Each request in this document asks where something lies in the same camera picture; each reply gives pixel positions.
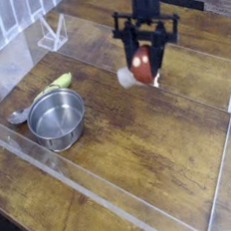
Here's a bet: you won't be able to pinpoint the silver metal pot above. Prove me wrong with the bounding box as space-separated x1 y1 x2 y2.
27 89 85 152

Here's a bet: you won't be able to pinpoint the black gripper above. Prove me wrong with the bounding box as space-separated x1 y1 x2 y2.
112 12 179 77

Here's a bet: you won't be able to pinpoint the black strip on table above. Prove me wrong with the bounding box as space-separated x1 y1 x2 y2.
160 0 205 11

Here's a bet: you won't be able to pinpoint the clear acrylic triangle bracket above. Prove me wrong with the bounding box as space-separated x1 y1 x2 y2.
38 14 68 52

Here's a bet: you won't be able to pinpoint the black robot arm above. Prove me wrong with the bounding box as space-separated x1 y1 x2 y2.
113 0 179 85

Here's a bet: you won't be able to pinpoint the green handled metal spoon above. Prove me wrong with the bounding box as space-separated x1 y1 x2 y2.
7 72 73 124

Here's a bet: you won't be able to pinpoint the red white toy mushroom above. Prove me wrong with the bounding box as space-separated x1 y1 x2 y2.
116 45 159 89

